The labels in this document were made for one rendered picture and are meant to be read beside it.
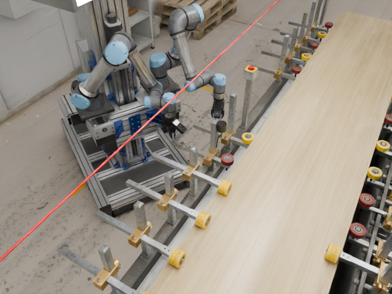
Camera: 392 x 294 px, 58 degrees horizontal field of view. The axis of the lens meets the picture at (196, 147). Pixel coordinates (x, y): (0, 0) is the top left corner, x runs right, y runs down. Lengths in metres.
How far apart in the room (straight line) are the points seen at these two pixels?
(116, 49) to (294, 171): 1.24
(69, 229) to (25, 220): 0.40
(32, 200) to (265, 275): 2.27
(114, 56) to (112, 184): 1.36
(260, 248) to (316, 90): 1.51
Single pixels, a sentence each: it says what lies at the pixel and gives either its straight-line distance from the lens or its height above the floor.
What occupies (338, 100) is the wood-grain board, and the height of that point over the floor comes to 0.90.
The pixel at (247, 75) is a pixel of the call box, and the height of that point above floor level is 1.18.
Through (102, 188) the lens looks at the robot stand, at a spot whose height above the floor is 0.23.
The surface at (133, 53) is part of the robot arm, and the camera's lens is 2.18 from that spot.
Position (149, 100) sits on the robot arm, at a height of 1.20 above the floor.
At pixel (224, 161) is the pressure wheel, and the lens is 2.21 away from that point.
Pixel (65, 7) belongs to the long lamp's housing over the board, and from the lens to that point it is 0.51.
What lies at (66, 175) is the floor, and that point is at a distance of 3.55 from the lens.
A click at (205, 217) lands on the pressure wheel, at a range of 1.85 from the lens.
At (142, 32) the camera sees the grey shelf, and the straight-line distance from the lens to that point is 5.34.
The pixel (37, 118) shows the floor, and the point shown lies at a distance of 4.32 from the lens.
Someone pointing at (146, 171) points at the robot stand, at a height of 0.21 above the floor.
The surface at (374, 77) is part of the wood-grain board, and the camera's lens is 3.30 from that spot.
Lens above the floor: 2.49
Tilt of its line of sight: 44 degrees down
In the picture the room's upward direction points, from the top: straight up
